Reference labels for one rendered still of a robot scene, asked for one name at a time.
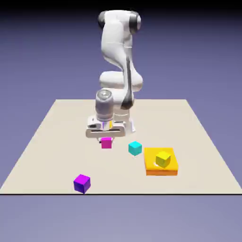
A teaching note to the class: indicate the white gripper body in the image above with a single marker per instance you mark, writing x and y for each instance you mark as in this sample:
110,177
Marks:
105,133

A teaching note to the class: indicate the small magenta cube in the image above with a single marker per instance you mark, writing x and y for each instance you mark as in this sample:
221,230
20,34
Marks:
106,143

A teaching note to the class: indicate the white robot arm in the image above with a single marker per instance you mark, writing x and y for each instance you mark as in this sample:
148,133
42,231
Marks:
117,47

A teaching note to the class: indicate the small cyan cube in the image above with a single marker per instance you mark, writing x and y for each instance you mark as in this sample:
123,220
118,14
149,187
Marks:
134,148

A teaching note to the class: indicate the small purple cube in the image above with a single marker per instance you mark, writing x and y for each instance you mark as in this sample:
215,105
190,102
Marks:
82,183

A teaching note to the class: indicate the small yellow cube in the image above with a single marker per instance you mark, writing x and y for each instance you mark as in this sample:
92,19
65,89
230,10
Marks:
163,159

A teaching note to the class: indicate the large orange box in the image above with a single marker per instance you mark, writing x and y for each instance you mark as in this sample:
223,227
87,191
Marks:
151,162

